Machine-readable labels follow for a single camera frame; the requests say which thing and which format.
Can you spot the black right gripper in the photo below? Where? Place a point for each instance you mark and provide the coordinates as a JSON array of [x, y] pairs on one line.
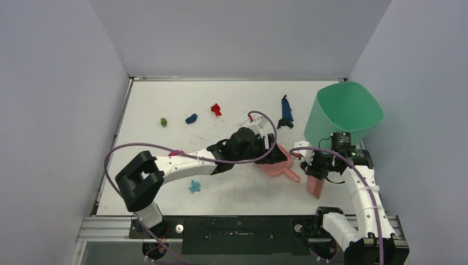
[[314, 169]]

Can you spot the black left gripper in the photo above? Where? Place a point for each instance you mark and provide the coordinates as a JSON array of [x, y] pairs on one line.
[[270, 147]]

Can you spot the pink plastic dustpan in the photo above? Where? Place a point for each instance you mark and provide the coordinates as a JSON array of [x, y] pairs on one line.
[[274, 170]]

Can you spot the pink hand brush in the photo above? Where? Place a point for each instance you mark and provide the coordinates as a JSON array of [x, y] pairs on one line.
[[315, 186]]

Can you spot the dark blue paper strip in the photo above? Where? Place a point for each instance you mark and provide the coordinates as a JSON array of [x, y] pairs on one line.
[[286, 111]]

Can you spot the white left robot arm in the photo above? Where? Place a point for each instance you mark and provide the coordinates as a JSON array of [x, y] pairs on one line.
[[141, 179]]

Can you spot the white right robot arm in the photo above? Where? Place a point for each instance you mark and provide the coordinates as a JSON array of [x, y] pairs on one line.
[[374, 241]]

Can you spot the green plastic waste bin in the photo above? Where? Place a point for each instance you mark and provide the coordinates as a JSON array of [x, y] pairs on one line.
[[345, 106]]

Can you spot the red crumpled paper scrap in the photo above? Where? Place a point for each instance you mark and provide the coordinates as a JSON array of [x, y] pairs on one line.
[[216, 109]]

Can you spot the teal crumpled paper scrap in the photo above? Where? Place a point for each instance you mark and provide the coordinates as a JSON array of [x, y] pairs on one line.
[[195, 186]]

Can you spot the blue crumpled paper scrap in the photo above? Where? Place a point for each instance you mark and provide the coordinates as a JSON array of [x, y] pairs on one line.
[[191, 119]]

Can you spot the magenta crumpled paper scrap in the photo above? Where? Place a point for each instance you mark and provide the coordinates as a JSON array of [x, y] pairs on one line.
[[176, 153]]

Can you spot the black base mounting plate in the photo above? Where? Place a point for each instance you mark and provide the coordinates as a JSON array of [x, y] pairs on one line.
[[258, 245]]

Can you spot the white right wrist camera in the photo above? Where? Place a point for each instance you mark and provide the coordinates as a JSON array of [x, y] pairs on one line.
[[303, 155]]

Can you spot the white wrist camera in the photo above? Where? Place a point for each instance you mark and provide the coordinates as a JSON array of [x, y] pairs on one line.
[[303, 155], [257, 125]]

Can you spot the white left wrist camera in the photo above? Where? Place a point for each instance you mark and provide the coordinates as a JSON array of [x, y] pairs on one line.
[[257, 125]]

